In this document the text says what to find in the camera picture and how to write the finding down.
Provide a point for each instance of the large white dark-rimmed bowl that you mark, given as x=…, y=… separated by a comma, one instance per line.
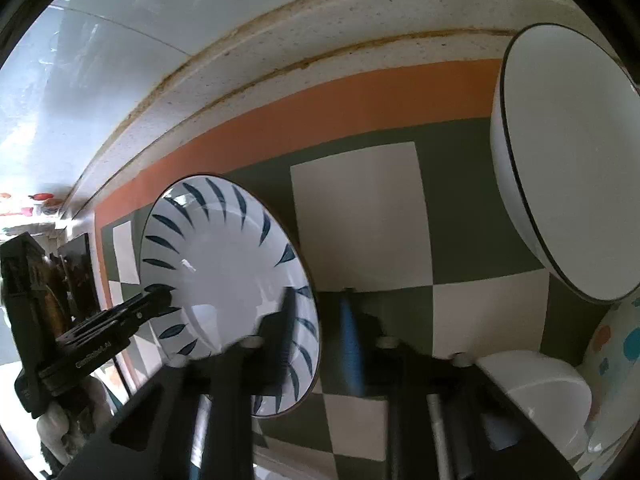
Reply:
x=565, y=160

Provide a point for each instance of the green white checkered mat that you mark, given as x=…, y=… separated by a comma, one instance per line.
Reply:
x=360, y=220

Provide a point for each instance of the dark framed panel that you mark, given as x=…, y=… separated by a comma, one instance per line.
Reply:
x=80, y=275

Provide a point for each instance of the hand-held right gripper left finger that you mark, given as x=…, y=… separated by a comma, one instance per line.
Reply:
x=274, y=340

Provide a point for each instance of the small plain white bowl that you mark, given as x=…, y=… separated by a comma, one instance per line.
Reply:
x=535, y=390

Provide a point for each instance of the blue leaf pattern plate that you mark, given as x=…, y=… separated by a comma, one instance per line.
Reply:
x=210, y=260

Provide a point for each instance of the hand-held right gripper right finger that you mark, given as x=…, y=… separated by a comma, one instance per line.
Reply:
x=351, y=345

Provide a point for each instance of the colourful wall stickers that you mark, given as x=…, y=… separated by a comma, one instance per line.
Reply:
x=35, y=205

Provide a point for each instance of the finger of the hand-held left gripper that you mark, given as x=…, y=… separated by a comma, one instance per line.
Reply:
x=147, y=305

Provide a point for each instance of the colourful spotted white bowl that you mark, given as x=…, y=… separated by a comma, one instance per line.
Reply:
x=616, y=360

